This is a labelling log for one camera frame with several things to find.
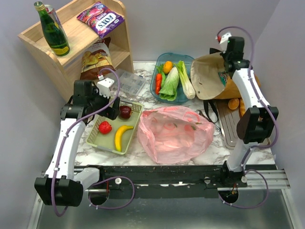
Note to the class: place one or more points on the red silver soda can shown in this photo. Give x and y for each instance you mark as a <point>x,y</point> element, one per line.
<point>51,11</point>

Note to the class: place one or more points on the brown potato chips bag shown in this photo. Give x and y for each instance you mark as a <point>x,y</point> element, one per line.
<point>97,57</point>

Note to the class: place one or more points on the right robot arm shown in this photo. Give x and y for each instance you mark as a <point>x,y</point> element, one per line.
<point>257,123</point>

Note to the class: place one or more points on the long baguette bread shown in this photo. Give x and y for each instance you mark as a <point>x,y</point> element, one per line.
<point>242,108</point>

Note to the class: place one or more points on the green celery stalk bunch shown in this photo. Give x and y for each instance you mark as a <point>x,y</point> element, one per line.
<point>187,86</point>

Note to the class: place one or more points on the red tomato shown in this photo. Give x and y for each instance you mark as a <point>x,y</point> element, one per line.
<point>104,127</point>

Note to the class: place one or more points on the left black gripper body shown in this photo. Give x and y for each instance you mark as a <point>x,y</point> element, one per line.
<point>110,112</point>

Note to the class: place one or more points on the yellow banana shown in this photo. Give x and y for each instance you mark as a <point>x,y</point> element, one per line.
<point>118,136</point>

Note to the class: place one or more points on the light green plastic basket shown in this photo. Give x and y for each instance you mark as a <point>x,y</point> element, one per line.
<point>107,142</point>

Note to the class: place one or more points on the silver metal tray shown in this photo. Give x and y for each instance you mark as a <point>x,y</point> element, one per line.
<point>228,120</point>

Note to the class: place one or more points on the purple Fox's candy bag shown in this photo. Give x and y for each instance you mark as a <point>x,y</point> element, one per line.
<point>100,19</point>

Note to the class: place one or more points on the napa cabbage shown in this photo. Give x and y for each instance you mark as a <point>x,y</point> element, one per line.
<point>169,89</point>

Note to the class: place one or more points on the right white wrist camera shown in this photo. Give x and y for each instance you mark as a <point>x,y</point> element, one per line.
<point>223,41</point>

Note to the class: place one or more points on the red apple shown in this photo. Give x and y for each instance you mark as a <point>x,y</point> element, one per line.
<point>125,112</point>

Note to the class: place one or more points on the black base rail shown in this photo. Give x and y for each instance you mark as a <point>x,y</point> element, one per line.
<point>164,182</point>

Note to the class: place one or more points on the small round bread roll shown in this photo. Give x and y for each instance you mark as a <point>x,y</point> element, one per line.
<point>233,103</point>

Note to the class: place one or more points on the green glass bottle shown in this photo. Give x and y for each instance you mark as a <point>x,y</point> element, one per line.
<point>52,32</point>

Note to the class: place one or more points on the teal transparent plastic container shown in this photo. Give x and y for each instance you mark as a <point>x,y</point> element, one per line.
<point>174,58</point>

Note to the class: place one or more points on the orange carrot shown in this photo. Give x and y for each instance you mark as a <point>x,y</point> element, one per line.
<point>158,82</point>

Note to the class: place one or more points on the pink plastic grocery bag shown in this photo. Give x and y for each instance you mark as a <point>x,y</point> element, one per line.
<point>174,134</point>

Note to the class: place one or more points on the orange tote bag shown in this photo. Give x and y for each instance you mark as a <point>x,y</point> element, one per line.
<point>208,87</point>

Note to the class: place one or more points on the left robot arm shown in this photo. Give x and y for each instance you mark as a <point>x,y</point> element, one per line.
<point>60,186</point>

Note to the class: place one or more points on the colourful snack packet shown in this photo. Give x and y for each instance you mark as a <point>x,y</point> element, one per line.
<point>224,76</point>

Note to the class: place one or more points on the wooden shelf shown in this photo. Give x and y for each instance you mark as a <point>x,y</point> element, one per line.
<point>64,70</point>

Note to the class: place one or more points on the orange tangerine fruit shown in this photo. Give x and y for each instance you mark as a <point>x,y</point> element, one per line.
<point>167,67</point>

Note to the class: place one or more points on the clear plastic compartment box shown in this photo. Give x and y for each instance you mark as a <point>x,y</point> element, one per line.
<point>130,83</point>

